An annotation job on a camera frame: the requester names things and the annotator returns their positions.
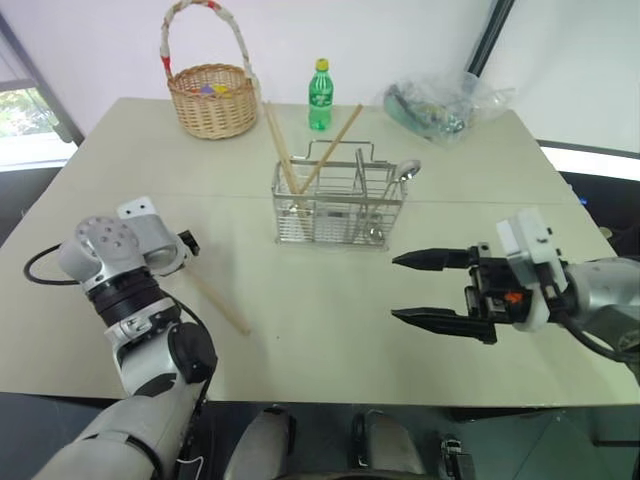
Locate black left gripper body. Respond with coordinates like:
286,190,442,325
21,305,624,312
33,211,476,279
176,229,202,257

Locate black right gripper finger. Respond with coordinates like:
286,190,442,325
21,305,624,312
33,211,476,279
391,247,472,272
390,307,499,346

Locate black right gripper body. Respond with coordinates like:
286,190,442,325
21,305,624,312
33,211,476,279
463,242,535,329

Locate wooden chopstick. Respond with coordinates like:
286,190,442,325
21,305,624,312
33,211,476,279
298,103,365,196
262,100,302,196
188,271,252,337

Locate metal spoon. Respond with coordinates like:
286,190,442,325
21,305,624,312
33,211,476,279
369,158,423,242

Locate grey rounded robot leg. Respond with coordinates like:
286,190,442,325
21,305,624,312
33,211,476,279
351,408,427,480
223,406,298,480

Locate dark furniture beside table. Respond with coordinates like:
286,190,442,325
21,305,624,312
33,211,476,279
557,168,640,244

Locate clear plastic bag with items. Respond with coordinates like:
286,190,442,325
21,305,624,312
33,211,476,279
381,69,517,152

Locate green plastic bottle yellow cap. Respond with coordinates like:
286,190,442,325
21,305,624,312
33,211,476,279
307,58,334,133

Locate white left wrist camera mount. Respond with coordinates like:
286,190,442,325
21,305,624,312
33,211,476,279
116,196,188,275

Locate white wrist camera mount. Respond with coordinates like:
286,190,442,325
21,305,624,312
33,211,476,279
116,196,188,275
496,207,562,333

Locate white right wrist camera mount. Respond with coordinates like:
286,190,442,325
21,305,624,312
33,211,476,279
496,207,562,333

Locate metal wire basket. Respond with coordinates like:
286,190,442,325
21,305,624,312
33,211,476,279
271,139,408,251

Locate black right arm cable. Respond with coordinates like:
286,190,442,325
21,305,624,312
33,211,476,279
546,285,626,361

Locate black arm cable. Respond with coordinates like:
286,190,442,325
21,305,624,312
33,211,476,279
23,243,84,287
546,285,626,361

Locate wicker basket with handle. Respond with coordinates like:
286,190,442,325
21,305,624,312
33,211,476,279
160,0,262,142

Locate black bracket under table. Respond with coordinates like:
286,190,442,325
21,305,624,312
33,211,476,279
438,435,477,480

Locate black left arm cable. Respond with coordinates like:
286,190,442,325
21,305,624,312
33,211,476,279
23,243,84,287

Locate grey window frame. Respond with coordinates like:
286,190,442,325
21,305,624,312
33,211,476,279
0,9,85,147

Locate black aluminium profile post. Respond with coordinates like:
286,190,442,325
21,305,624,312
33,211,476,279
465,0,517,78

